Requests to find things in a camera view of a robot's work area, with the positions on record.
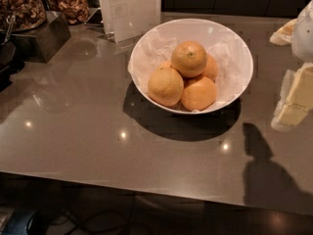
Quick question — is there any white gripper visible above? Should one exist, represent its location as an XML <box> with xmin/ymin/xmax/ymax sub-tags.
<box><xmin>270</xmin><ymin>0</ymin><xmax>313</xmax><ymax>132</ymax></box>

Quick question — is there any white ceramic bowl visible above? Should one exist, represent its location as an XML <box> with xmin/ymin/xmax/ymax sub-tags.
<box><xmin>128</xmin><ymin>18</ymin><xmax>254</xmax><ymax>116</ymax></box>

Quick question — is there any hidden back left orange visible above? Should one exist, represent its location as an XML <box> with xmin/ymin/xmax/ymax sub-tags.
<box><xmin>157</xmin><ymin>60</ymin><xmax>171</xmax><ymax>69</ymax></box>

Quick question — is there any white paper liner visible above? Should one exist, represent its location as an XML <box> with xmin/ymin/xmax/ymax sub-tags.
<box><xmin>127</xmin><ymin>29</ymin><xmax>248</xmax><ymax>114</ymax></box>

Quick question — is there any clear acrylic sign holder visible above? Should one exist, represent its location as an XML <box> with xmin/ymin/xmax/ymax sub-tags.
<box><xmin>99</xmin><ymin>0</ymin><xmax>161</xmax><ymax>43</ymax></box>

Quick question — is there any glass jar of dried fruit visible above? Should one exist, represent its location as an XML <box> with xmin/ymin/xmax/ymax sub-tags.
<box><xmin>47</xmin><ymin>0</ymin><xmax>89</xmax><ymax>25</ymax></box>

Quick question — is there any glass jar of nuts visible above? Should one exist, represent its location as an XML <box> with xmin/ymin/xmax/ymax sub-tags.
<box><xmin>0</xmin><ymin>0</ymin><xmax>47</xmax><ymax>32</ymax></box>

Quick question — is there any metal scoop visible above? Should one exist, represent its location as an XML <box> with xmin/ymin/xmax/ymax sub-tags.
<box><xmin>3</xmin><ymin>15</ymin><xmax>16</xmax><ymax>44</ymax></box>

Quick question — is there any blue object on floor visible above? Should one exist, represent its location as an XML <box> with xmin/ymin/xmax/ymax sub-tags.
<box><xmin>0</xmin><ymin>210</ymin><xmax>36</xmax><ymax>235</ymax></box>

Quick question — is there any black cable on floor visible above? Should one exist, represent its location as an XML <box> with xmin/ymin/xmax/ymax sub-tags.
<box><xmin>55</xmin><ymin>193</ymin><xmax>138</xmax><ymax>235</ymax></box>

